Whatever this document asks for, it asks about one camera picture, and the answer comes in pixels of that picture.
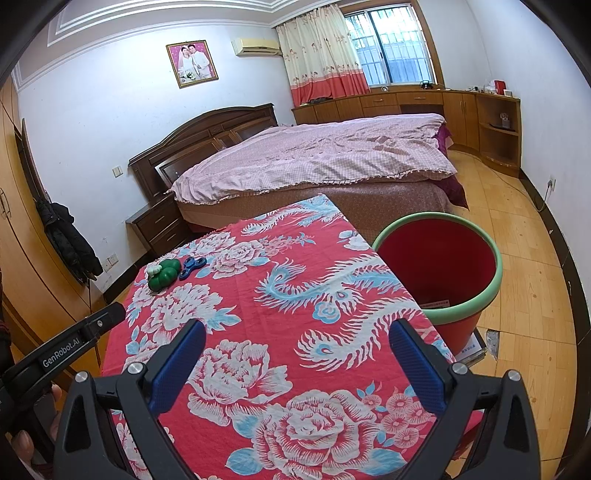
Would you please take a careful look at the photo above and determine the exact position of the dark wooden nightstand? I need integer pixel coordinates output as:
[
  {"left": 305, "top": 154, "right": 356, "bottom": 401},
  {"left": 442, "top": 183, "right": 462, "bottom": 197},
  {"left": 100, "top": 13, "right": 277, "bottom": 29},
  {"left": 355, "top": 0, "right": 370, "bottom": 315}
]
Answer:
[{"left": 126, "top": 194, "right": 190, "bottom": 259}]

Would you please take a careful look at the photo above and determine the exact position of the person's left hand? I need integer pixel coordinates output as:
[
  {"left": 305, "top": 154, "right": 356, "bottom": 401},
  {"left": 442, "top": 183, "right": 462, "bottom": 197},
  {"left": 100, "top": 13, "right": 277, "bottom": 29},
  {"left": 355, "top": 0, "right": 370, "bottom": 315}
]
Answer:
[{"left": 9, "top": 382, "right": 64, "bottom": 469}]

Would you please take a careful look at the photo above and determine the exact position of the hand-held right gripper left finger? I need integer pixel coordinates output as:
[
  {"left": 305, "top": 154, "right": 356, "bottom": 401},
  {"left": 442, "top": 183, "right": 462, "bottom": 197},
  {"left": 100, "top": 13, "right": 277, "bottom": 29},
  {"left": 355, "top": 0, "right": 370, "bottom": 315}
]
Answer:
[{"left": 53, "top": 318, "right": 207, "bottom": 480}]

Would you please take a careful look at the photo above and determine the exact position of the wooden wardrobe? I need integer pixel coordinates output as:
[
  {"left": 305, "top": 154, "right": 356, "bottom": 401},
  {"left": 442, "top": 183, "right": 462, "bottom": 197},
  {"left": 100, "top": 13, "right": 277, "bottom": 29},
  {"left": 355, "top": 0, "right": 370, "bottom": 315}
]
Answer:
[{"left": 0, "top": 76, "right": 105, "bottom": 370}]

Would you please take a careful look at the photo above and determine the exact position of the green toy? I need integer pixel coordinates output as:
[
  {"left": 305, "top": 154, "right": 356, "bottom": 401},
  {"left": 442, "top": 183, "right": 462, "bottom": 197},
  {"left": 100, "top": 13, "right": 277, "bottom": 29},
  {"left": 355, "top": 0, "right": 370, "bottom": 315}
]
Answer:
[{"left": 146, "top": 258, "right": 182, "bottom": 291}]

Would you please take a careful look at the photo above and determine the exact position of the dark wooden bed frame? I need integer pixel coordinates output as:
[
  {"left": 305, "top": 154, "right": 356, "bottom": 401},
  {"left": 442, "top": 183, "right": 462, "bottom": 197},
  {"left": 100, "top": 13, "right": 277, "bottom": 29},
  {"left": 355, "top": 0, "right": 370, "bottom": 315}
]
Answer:
[{"left": 128, "top": 103, "right": 278, "bottom": 199}]

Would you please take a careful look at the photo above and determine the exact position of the wooden corner shelf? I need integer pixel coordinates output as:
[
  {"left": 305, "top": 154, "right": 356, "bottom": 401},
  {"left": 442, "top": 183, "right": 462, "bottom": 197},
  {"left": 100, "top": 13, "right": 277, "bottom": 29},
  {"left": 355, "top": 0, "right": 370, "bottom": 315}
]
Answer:
[{"left": 475, "top": 92, "right": 522, "bottom": 177}]

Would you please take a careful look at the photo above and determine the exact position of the red bin with green rim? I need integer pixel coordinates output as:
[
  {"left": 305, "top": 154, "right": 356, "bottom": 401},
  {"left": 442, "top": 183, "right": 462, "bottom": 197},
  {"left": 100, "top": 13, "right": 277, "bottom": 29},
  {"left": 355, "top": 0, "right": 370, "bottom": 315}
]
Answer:
[{"left": 372, "top": 212, "right": 503, "bottom": 356}]

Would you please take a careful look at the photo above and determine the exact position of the black jacket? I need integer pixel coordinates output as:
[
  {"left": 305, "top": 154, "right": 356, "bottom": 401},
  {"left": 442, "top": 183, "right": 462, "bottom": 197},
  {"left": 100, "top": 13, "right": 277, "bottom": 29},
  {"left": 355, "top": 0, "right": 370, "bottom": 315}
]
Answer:
[{"left": 36, "top": 198, "right": 103, "bottom": 283}]

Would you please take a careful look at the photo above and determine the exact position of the maroon blanket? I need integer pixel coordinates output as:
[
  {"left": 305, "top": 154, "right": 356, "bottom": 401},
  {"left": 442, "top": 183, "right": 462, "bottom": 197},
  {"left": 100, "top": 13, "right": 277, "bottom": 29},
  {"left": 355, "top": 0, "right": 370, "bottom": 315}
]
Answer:
[{"left": 436, "top": 124, "right": 469, "bottom": 210}]

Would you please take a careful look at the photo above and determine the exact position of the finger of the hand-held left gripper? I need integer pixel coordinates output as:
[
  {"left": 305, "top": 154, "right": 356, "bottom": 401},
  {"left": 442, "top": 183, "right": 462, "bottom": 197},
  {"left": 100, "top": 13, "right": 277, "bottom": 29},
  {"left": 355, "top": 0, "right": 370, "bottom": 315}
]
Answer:
[{"left": 82, "top": 302, "right": 127, "bottom": 342}]

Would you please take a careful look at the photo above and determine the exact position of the pink quilt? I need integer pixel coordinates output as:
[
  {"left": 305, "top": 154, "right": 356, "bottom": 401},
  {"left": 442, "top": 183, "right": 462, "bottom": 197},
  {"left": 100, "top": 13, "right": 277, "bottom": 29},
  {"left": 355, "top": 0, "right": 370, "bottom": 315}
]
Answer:
[{"left": 170, "top": 113, "right": 458, "bottom": 206}]

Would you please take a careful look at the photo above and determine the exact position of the cream and red curtain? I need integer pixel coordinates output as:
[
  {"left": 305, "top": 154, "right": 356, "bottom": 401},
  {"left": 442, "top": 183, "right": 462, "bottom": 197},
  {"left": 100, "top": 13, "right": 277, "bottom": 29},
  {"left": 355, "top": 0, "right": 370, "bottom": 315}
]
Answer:
[{"left": 274, "top": 7, "right": 371, "bottom": 106}]

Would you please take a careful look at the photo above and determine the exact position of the framed wall photo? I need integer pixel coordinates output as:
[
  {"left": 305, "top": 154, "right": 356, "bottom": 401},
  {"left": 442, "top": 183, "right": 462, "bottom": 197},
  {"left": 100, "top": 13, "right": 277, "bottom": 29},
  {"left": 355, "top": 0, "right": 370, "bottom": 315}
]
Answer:
[{"left": 166, "top": 41, "right": 219, "bottom": 88}]

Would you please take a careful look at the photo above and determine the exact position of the brown mattress cover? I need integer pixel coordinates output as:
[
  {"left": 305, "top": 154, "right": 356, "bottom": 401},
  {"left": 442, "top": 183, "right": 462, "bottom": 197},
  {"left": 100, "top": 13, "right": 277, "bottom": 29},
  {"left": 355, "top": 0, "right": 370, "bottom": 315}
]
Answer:
[{"left": 178, "top": 178, "right": 462, "bottom": 241}]

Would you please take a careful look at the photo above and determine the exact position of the long wooden cabinet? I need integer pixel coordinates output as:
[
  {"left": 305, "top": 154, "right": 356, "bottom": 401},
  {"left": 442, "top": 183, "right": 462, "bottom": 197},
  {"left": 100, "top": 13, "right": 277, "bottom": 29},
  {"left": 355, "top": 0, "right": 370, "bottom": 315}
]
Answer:
[{"left": 291, "top": 89, "right": 478, "bottom": 155}]

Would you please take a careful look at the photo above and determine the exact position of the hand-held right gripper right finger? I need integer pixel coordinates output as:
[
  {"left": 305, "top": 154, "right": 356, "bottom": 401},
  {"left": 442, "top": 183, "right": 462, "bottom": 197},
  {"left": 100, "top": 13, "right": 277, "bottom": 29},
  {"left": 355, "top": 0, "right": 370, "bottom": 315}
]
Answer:
[{"left": 389, "top": 318, "right": 542, "bottom": 480}]

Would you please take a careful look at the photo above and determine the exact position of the wall air conditioner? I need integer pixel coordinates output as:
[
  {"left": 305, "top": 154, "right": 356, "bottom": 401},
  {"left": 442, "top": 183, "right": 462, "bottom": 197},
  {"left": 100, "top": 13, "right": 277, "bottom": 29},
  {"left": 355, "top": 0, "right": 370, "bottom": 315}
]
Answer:
[{"left": 232, "top": 38, "right": 282, "bottom": 57}]

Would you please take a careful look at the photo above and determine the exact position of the red floral tablecloth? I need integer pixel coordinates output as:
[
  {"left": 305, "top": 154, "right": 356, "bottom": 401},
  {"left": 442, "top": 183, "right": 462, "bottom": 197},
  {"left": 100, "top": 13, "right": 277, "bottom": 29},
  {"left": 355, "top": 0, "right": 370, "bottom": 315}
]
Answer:
[{"left": 99, "top": 194, "right": 485, "bottom": 480}]

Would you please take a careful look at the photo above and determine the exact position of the barred window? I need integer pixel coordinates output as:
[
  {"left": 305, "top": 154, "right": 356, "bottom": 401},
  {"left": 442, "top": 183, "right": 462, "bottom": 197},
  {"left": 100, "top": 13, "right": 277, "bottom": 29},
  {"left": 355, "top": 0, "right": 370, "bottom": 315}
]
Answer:
[{"left": 344, "top": 2, "right": 437, "bottom": 86}]

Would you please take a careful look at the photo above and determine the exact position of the blue fidget spinner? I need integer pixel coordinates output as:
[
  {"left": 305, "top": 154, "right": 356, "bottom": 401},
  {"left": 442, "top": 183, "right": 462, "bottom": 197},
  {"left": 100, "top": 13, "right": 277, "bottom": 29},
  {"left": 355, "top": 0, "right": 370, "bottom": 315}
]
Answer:
[{"left": 178, "top": 257, "right": 208, "bottom": 280}]

